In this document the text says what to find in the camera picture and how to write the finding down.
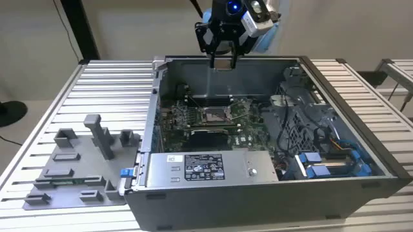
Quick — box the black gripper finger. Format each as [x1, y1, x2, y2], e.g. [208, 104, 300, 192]
[229, 35, 256, 70]
[205, 36, 224, 69]

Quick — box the silver square CPU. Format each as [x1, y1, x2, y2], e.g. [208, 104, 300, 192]
[215, 59, 233, 71]

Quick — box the metal socket cover frame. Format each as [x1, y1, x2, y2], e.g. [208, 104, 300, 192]
[224, 100, 252, 121]

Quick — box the CPU socket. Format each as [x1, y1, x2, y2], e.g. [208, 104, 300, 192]
[199, 105, 233, 124]

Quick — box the green motherboard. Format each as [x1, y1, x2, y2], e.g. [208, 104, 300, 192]
[158, 95, 277, 153]

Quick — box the black graphics card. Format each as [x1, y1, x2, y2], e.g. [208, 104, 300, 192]
[187, 129, 229, 154]

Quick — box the grey drive cage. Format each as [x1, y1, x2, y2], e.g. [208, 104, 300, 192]
[260, 66, 342, 155]

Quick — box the black box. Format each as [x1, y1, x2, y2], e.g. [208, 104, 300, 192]
[356, 70, 387, 89]

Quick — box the metal slat side table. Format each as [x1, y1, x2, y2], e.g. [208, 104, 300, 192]
[375, 58, 413, 114]

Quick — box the silver power supply unit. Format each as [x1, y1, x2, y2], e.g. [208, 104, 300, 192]
[144, 148, 280, 189]

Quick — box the grey plastic parts rack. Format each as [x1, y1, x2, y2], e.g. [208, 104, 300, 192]
[21, 114, 142, 211]

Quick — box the dark grey PC case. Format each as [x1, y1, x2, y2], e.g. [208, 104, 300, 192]
[124, 55, 410, 229]

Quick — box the black round stand base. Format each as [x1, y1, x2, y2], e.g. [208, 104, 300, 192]
[0, 101, 27, 128]

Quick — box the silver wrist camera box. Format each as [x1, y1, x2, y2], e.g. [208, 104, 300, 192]
[240, 0, 281, 39]

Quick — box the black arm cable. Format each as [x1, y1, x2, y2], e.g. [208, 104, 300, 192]
[189, 0, 204, 15]

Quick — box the black wire in case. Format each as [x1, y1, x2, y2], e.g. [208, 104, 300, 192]
[275, 94, 291, 155]

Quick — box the black upright post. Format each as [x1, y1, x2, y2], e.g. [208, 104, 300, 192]
[58, 0, 101, 61]

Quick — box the thin black wall cable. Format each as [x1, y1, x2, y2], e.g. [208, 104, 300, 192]
[50, 0, 81, 64]

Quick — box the blue disk wire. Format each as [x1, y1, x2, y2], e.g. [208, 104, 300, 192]
[335, 139, 358, 152]

